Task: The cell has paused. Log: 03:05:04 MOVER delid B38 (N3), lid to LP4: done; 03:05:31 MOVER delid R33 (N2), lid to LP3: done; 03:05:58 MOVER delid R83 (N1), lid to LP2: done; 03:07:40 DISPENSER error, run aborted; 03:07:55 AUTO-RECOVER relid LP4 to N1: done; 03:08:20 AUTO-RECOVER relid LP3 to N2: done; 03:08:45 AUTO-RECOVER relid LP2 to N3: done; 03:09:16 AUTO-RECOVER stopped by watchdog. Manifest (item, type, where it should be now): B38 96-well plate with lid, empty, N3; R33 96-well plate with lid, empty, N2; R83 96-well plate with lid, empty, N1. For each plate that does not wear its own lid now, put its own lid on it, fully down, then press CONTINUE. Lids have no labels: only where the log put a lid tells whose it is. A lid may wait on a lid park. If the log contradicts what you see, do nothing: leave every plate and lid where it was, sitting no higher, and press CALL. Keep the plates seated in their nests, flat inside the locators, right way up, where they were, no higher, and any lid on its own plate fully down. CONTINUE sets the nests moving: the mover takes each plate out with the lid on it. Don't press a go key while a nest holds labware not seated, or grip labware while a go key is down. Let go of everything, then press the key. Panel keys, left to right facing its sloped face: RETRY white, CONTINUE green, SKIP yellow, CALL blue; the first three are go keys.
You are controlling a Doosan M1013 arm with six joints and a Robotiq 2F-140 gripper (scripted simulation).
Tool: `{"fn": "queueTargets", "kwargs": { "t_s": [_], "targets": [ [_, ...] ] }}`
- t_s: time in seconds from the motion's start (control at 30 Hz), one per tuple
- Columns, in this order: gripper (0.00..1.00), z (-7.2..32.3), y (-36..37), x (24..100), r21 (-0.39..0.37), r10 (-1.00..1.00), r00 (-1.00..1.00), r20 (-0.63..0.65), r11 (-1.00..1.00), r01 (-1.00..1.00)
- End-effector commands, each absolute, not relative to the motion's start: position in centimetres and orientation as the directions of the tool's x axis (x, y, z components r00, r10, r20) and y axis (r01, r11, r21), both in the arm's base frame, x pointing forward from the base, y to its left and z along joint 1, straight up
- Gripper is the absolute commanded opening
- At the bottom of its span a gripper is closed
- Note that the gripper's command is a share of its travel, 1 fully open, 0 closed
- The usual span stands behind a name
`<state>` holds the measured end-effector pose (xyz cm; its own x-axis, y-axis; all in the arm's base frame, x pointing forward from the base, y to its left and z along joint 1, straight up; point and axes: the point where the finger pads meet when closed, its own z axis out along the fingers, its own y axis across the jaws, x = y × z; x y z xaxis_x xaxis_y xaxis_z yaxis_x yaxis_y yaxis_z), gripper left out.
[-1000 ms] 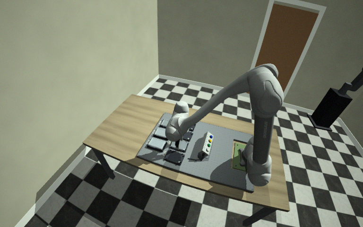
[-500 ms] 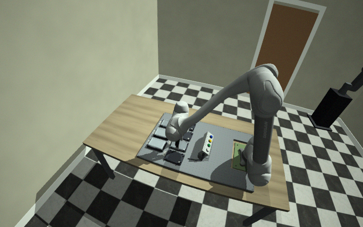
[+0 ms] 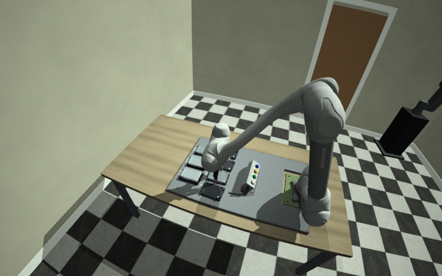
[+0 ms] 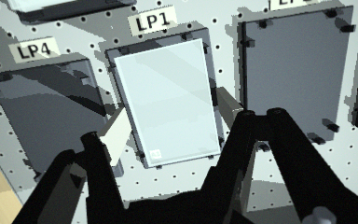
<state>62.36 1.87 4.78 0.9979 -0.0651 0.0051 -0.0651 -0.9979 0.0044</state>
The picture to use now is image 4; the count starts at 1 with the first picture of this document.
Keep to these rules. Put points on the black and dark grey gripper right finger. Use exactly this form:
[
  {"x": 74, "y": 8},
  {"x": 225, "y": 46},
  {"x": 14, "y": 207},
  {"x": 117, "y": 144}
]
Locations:
[{"x": 318, "y": 195}]

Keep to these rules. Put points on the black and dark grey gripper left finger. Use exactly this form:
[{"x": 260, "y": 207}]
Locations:
[{"x": 55, "y": 197}]

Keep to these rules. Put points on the black l-shaped corner locator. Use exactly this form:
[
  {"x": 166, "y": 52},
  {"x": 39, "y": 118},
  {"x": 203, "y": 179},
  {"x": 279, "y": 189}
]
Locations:
[{"x": 71, "y": 10}]

